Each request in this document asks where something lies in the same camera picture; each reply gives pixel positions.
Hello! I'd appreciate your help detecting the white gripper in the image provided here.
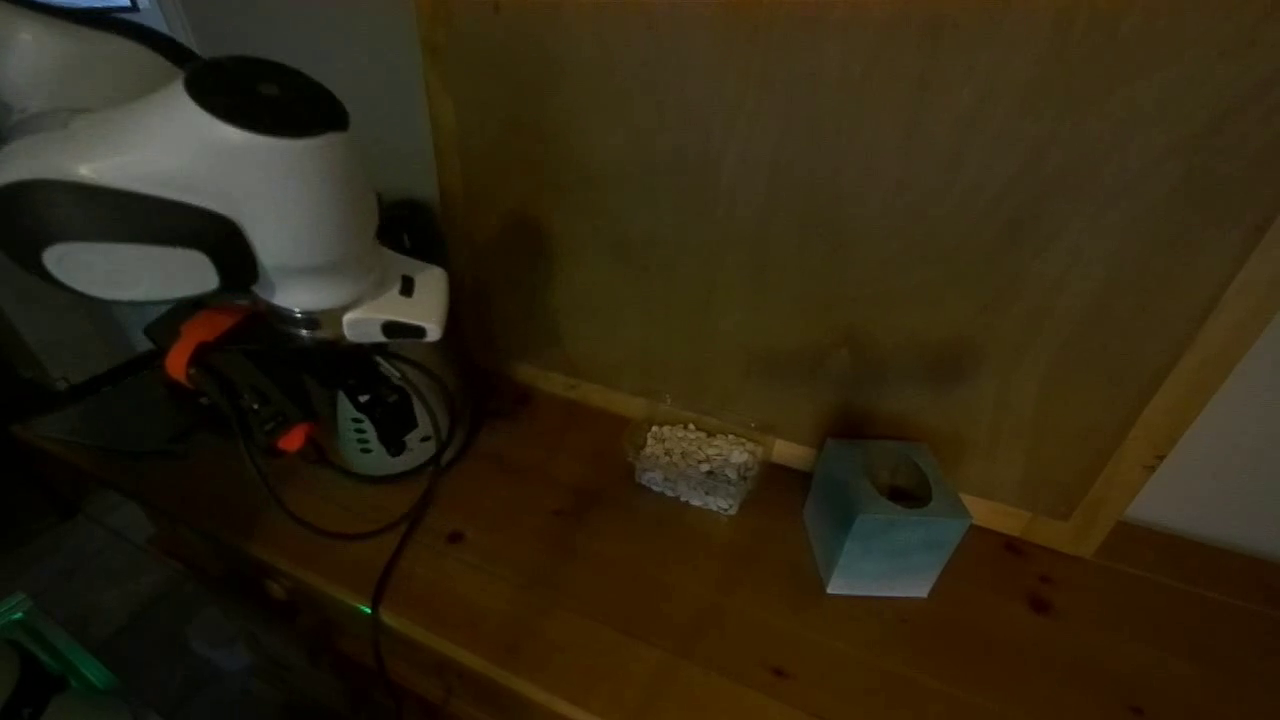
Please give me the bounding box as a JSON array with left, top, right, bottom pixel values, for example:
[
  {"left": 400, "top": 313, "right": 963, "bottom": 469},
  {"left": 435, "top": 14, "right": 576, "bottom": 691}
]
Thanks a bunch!
[{"left": 336, "top": 257, "right": 454, "bottom": 346}]

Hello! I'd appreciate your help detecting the speckled grey sponge block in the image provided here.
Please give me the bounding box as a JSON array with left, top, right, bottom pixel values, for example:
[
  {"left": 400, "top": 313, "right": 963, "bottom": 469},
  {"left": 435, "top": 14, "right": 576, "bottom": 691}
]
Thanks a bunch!
[{"left": 631, "top": 418, "right": 772, "bottom": 521}]

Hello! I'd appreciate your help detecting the large wooden board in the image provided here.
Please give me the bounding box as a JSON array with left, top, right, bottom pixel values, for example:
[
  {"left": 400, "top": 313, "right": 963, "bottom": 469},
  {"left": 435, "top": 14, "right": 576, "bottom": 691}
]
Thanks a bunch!
[{"left": 413, "top": 0, "right": 1280, "bottom": 557}]

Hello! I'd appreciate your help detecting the blue cube with hole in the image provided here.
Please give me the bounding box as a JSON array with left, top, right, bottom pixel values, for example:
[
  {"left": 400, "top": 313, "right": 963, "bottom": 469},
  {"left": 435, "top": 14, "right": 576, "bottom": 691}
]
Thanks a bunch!
[{"left": 801, "top": 435, "right": 974, "bottom": 599}]

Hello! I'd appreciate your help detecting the small orange cable clip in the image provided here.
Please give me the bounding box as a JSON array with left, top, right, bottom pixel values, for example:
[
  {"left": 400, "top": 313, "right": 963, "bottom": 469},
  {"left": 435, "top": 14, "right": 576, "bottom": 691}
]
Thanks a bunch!
[{"left": 268, "top": 417, "right": 319, "bottom": 458}]

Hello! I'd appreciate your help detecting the orange cable strap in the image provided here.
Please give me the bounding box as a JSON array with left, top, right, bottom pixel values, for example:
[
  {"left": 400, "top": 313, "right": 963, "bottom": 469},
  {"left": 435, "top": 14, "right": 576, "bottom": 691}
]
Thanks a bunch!
[{"left": 158, "top": 301, "right": 252, "bottom": 392}]

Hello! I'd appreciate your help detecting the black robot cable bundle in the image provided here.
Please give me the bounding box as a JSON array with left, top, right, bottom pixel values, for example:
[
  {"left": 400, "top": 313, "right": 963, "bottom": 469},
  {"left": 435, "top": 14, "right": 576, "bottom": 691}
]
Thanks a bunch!
[{"left": 192, "top": 341, "right": 468, "bottom": 653}]

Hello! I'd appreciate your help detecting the aluminium frame lit green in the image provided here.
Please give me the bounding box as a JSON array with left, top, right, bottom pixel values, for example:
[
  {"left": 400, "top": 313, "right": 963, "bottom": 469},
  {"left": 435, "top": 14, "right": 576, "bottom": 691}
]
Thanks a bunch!
[{"left": 0, "top": 590, "right": 120, "bottom": 700}]

